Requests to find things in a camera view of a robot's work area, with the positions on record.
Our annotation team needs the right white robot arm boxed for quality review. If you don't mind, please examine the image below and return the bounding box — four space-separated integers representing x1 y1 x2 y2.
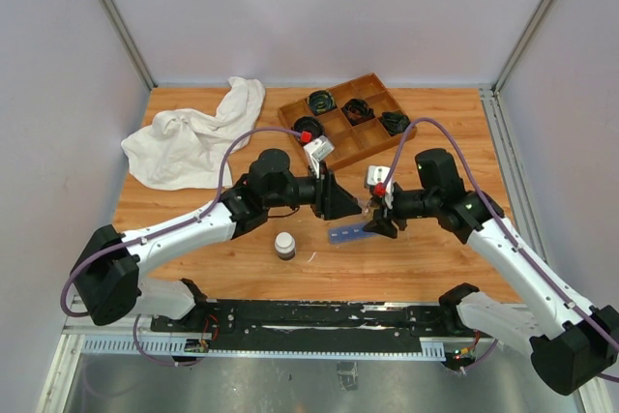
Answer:
364 148 618 396

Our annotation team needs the blue weekly pill organizer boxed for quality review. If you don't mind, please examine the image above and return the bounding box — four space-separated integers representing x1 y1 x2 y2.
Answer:
327 222 375 245

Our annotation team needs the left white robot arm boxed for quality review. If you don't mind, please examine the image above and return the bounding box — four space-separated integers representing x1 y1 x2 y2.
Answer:
69 149 362 332

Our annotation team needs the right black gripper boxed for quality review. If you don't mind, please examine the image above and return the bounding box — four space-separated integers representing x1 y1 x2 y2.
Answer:
361 183 439 237

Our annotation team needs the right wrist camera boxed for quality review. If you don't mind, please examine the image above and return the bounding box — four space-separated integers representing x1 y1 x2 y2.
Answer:
364 165 394 208

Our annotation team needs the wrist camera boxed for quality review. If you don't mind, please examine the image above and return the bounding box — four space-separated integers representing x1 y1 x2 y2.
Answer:
303 135 335 179
364 165 394 208

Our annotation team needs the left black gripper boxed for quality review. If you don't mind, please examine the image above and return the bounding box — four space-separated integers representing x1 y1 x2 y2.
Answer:
267 162 364 222

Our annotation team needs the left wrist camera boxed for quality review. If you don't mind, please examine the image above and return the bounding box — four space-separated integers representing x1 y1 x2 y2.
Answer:
303 135 335 179

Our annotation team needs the wooden compartment tray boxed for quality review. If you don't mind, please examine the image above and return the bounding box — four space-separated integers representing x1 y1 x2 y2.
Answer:
278 74 412 170

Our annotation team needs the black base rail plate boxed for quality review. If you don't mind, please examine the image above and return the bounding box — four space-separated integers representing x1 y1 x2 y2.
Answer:
150 299 474 353

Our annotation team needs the white crumpled cloth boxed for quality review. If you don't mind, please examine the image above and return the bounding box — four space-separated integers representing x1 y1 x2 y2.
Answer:
121 76 266 191

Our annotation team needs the purple cable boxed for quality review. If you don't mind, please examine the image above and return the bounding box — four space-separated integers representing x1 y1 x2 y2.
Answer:
59 127 313 368
374 116 619 383

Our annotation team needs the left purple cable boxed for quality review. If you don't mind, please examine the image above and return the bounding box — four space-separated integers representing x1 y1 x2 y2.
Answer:
59 127 313 368

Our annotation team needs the white cap dark bottle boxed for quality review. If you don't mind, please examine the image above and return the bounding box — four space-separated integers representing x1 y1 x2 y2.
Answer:
274 232 296 260

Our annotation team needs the rolled belt middle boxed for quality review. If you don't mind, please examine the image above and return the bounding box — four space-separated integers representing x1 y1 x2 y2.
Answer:
341 99 374 126

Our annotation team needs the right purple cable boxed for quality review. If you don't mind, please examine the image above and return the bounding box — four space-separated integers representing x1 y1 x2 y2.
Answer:
374 116 619 383

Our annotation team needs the rolled belt back left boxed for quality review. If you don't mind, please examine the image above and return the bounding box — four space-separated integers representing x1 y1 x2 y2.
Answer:
307 90 337 116

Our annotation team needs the clear jar of pills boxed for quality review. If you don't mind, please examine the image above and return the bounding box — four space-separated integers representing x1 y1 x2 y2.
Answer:
362 201 377 219

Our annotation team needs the rolled belt right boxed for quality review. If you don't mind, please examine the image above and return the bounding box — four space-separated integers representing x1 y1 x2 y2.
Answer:
379 111 410 136

